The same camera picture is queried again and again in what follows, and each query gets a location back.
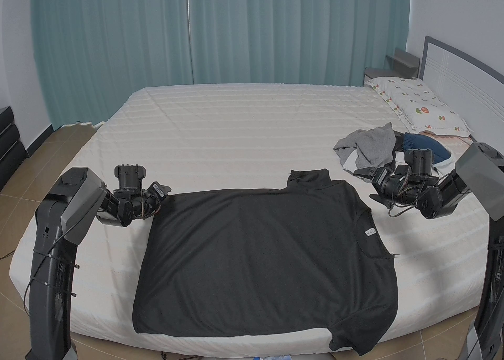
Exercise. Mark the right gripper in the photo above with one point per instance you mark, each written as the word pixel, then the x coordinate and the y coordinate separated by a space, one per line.
pixel 391 187

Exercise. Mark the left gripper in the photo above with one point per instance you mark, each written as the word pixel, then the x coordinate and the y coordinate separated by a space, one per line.
pixel 151 197

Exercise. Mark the black T-shirt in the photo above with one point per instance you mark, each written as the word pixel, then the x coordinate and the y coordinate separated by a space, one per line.
pixel 256 252

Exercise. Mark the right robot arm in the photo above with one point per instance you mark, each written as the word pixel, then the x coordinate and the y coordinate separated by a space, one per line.
pixel 478 177

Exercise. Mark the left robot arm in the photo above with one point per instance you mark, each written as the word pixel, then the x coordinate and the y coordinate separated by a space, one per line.
pixel 51 271

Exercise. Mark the white garment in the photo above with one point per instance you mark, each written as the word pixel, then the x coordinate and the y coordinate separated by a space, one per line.
pixel 348 165
pixel 444 162

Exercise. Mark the grey garment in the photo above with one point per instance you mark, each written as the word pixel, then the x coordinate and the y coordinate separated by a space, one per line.
pixel 372 143

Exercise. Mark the dark blue garment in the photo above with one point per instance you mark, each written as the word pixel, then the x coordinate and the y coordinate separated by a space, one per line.
pixel 423 142

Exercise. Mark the white printed pillow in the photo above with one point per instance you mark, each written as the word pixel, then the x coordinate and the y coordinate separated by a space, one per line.
pixel 421 104

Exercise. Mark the bed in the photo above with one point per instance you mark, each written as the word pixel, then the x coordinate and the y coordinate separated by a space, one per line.
pixel 236 126

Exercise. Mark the grey bedside table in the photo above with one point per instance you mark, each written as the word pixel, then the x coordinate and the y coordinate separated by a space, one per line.
pixel 401 60

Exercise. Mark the black chest of drawers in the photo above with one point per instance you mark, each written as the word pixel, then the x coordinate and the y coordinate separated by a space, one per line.
pixel 10 145

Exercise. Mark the blue-green curtain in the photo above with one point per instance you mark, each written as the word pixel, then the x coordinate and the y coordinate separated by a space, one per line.
pixel 110 35
pixel 295 15

